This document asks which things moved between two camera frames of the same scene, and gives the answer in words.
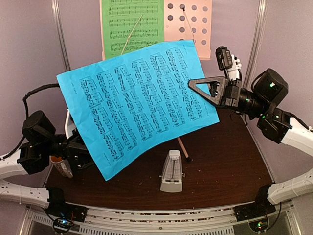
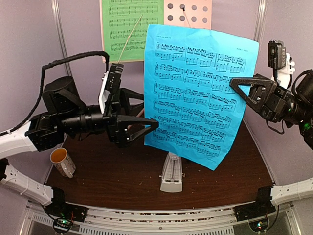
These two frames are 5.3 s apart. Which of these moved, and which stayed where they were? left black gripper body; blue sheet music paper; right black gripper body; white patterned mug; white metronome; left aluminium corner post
Moved: left black gripper body; right black gripper body; blue sheet music paper
Stayed: left aluminium corner post; white patterned mug; white metronome
